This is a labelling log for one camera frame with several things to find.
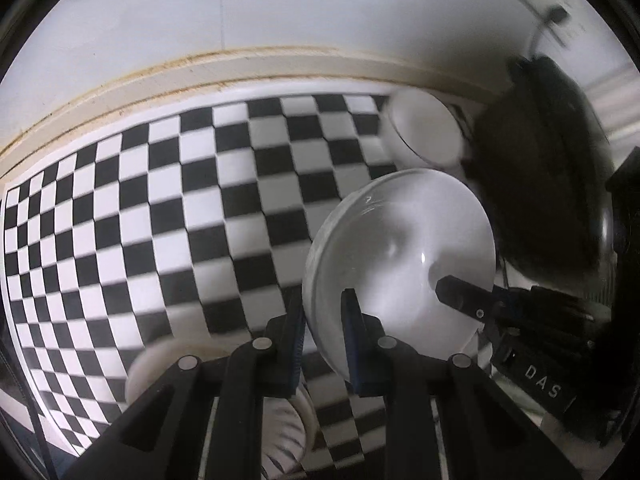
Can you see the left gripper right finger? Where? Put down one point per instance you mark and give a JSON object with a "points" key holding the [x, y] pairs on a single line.
{"points": [[382, 365]]}

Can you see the black white checkered mat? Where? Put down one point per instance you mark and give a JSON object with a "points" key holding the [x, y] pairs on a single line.
{"points": [[190, 223]]}

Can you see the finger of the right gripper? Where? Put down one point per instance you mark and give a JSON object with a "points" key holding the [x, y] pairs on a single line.
{"points": [[471, 300]]}

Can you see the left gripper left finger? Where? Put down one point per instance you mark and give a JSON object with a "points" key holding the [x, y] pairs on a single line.
{"points": [[266, 367]]}

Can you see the white leaf-patterned plate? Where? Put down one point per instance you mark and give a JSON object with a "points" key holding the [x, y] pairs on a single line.
{"points": [[289, 428]]}

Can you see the black rice cooker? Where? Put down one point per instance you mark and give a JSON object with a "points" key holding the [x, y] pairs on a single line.
{"points": [[541, 159]]}

